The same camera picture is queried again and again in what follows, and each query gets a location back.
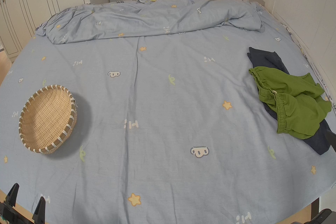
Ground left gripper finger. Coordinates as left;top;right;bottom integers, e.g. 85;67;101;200
31;196;47;221
5;183;20;205

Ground green shorts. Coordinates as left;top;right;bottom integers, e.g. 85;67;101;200
248;66;332;139

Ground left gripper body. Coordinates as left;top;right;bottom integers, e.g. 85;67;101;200
0;199;37;224

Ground bed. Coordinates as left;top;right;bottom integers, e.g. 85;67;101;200
0;0;336;224

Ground pale blue quilt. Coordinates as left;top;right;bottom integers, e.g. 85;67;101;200
35;0;266;45

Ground dark blue garment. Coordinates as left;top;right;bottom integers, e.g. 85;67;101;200
246;47;332;156

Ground round woven basket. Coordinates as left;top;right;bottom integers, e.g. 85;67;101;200
18;84;78;155

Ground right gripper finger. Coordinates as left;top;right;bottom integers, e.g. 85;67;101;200
325;130;336;152

